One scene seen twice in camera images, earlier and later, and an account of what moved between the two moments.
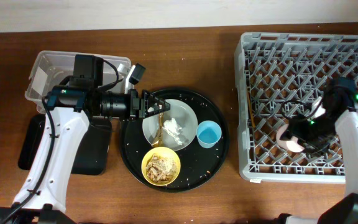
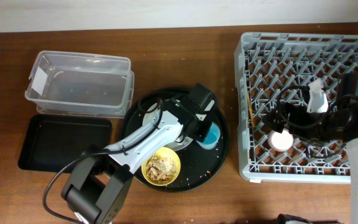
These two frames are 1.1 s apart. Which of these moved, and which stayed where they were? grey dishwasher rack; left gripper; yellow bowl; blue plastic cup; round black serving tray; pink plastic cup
Moved: left gripper; pink plastic cup
Stayed: round black serving tray; yellow bowl; grey dishwasher rack; blue plastic cup
